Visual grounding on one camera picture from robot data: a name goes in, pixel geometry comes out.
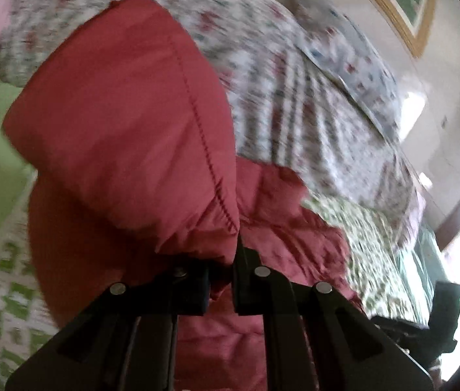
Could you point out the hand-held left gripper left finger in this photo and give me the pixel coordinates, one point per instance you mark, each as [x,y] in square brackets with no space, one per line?
[192,293]

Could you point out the floral printed blanket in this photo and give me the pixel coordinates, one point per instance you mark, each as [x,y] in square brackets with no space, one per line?
[278,102]

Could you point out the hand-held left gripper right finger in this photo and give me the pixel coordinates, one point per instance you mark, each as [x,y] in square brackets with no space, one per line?
[247,289]

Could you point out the red padded jacket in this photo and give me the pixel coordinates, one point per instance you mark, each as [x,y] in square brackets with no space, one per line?
[124,130]

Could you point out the floral printed pillow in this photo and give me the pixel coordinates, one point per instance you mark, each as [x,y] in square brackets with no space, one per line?
[348,65]

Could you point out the wooden framed picture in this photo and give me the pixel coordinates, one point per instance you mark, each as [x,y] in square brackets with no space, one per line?
[413,12]

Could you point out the green checkered bed sheet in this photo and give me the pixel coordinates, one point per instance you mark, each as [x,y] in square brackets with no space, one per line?
[2,313]

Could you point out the light teal cloth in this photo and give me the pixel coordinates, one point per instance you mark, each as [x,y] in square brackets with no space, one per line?
[425,260]

